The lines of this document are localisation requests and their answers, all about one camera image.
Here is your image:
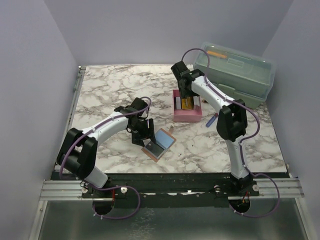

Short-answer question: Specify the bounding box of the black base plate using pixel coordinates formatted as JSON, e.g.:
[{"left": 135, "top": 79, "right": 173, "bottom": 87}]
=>
[{"left": 51, "top": 172, "right": 292, "bottom": 208}]

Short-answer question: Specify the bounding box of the green plastic toolbox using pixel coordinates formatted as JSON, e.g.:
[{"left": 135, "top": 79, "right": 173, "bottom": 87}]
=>
[{"left": 193, "top": 42, "right": 276, "bottom": 109}]

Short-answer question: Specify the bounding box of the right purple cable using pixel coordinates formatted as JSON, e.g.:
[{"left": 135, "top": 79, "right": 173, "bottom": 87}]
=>
[{"left": 181, "top": 48, "right": 281, "bottom": 218}]

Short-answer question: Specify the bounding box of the red blue screwdriver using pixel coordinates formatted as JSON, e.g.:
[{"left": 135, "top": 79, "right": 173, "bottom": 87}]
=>
[{"left": 205, "top": 113, "right": 218, "bottom": 128}]

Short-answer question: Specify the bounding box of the dark grey VIP card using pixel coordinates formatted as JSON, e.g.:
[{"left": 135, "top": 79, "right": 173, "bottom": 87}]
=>
[{"left": 144, "top": 141, "right": 164, "bottom": 158}]

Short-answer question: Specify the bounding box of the pink card box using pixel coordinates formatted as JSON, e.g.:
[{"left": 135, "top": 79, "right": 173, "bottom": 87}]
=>
[{"left": 171, "top": 89, "right": 203, "bottom": 123}]

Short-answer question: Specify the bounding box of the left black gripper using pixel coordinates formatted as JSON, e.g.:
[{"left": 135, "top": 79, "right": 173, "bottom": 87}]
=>
[{"left": 129, "top": 118, "right": 157, "bottom": 147}]

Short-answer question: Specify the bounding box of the gold credit card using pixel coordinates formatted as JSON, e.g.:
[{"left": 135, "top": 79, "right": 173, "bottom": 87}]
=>
[{"left": 181, "top": 97, "right": 194, "bottom": 111}]

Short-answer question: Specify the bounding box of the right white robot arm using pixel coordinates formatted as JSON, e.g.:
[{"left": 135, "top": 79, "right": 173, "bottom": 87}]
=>
[{"left": 171, "top": 61, "right": 252, "bottom": 196}]

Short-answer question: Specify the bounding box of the orange tool inside toolbox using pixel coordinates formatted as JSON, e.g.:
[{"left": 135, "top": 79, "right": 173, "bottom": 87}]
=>
[{"left": 206, "top": 51, "right": 228, "bottom": 59}]

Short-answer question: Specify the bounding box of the tan leather card holder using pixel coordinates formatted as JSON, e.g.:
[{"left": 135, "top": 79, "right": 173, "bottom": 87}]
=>
[{"left": 141, "top": 128, "right": 177, "bottom": 163}]

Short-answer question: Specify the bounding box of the aluminium mounting rail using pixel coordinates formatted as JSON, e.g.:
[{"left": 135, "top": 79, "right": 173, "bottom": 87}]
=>
[{"left": 40, "top": 178, "right": 305, "bottom": 202}]

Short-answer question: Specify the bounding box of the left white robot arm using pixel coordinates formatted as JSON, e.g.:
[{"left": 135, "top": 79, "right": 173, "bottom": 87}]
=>
[{"left": 56, "top": 96, "right": 157, "bottom": 198}]

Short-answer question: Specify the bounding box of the silver credit cards stack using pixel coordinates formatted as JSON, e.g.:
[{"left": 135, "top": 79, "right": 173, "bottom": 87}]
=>
[{"left": 174, "top": 97, "right": 182, "bottom": 110}]

